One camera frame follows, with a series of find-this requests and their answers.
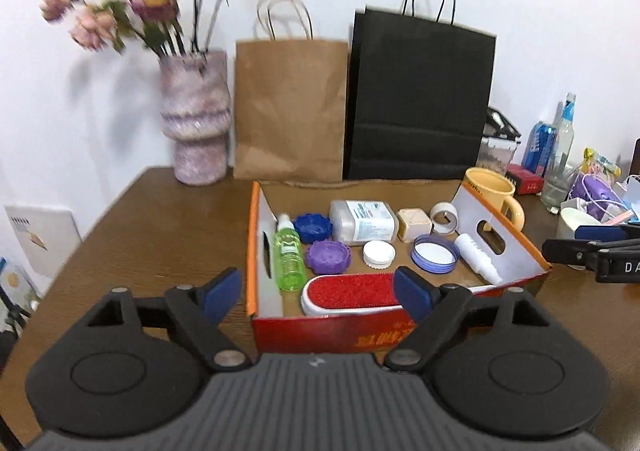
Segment red flat box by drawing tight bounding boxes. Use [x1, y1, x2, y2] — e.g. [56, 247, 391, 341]
[505, 170, 544, 195]

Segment colourful snack packet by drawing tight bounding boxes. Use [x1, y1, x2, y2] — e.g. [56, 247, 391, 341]
[582, 148, 621, 179]

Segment brown paper bag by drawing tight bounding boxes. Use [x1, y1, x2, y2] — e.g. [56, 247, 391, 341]
[232, 0, 349, 182]

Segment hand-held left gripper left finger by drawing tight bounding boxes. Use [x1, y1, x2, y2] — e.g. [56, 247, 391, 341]
[87, 266, 252, 374]

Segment clear container black clip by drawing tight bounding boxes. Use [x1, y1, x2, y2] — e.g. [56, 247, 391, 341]
[477, 107, 522, 169]

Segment red cardboard box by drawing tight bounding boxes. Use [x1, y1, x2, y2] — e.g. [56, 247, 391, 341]
[246, 179, 552, 354]

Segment red white lint brush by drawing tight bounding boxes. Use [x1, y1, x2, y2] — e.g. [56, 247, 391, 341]
[301, 272, 416, 317]

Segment clear plastic container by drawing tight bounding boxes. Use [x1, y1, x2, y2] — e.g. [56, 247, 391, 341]
[329, 200, 398, 247]

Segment white tape roll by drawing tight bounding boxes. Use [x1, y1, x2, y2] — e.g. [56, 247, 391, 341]
[431, 202, 462, 235]

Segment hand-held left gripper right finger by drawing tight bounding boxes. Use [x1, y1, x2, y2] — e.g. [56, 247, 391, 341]
[382, 266, 546, 374]

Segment blue drink can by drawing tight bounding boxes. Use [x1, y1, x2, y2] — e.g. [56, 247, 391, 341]
[522, 121, 558, 176]

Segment glass cup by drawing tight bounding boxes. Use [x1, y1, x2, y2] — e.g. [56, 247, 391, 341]
[541, 163, 576, 214]

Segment pink textured vase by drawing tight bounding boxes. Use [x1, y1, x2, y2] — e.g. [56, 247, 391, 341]
[159, 51, 232, 186]

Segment white jar lid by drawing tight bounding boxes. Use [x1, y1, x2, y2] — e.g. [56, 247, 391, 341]
[362, 241, 397, 268]

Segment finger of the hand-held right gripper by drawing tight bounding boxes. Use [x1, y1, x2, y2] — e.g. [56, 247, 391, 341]
[574, 225, 640, 245]
[542, 238, 607, 272]

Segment purple ridged lid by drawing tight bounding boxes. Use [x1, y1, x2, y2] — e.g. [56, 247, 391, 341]
[306, 240, 352, 275]

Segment clear glass bottle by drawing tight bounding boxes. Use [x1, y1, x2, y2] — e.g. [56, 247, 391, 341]
[550, 92, 578, 166]

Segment blue rimmed lid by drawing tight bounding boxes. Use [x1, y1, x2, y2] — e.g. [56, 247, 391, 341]
[411, 234, 461, 274]

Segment small white spray bottle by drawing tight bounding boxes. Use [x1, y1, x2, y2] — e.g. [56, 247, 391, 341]
[453, 233, 503, 283]

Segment purple device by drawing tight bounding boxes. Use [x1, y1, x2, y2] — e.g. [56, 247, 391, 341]
[570, 173, 626, 212]

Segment black paper bag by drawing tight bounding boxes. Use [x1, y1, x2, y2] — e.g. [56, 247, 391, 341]
[342, 0, 497, 180]

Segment green spray bottle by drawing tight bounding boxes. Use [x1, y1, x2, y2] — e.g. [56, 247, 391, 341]
[272, 213, 307, 292]

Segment blue ridged lid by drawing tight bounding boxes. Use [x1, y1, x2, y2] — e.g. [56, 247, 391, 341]
[293, 213, 333, 244]

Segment cream square box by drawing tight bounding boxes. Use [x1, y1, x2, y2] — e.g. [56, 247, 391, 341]
[396, 207, 432, 242]

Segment yellow mug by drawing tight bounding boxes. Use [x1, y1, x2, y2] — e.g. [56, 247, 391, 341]
[464, 167, 526, 232]

